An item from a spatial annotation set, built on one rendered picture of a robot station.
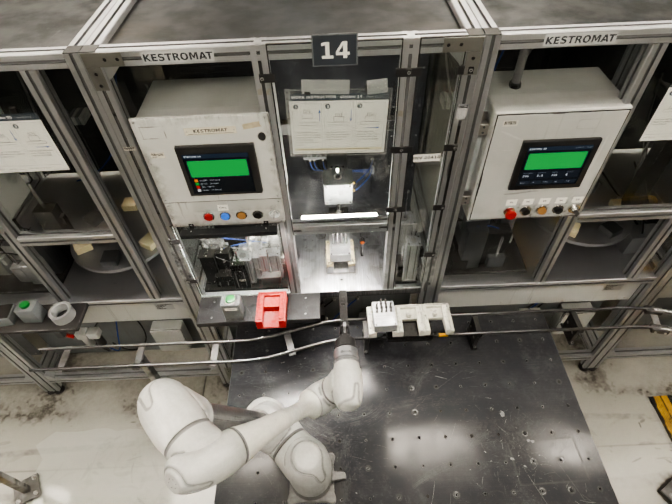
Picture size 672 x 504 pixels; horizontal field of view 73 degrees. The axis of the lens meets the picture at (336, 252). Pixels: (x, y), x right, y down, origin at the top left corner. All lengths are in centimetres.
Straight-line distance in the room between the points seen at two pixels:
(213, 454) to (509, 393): 136
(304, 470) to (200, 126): 116
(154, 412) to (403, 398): 113
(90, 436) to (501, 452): 220
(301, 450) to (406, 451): 48
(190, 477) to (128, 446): 178
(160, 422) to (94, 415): 188
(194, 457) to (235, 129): 92
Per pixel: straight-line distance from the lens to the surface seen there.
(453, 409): 207
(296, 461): 168
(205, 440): 122
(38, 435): 324
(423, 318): 203
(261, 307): 197
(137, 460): 291
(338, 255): 203
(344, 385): 153
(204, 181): 158
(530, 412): 216
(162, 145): 156
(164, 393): 129
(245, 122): 145
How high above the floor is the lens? 256
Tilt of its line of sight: 49 degrees down
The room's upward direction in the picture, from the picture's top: 2 degrees counter-clockwise
